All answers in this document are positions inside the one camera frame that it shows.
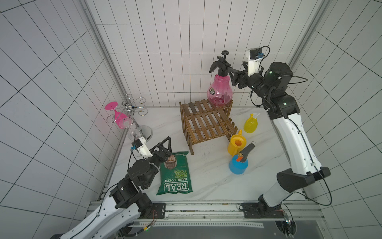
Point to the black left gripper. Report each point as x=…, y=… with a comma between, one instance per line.
x=167, y=152

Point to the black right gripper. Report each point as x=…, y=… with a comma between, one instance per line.
x=239, y=79

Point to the pink pressure sprayer bottle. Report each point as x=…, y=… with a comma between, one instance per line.
x=220, y=92

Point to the yellow watering can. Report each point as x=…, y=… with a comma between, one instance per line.
x=236, y=144

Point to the blue spray bottle orange trigger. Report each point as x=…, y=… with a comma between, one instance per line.
x=239, y=162

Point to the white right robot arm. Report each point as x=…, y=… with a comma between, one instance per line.
x=284, y=113

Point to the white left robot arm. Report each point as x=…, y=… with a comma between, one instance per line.
x=126, y=201

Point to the green chips bag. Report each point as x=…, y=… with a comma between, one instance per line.
x=175, y=175

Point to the clear wine glass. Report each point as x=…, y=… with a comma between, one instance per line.
x=134, y=133

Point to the pink wine glass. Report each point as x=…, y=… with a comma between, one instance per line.
x=119, y=118

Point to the yellow spray bottle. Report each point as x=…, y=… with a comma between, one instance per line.
x=251, y=124

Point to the chrome wine glass rack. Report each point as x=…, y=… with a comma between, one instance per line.
x=134, y=108

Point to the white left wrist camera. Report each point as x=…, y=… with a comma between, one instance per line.
x=140, y=145

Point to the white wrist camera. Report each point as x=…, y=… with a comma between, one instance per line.
x=140, y=145
x=255, y=56

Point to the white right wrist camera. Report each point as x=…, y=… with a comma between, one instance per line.
x=255, y=56

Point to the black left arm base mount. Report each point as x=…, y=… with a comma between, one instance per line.
x=154, y=211

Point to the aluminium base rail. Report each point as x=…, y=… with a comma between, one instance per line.
x=219, y=213

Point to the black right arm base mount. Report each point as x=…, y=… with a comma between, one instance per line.
x=260, y=210

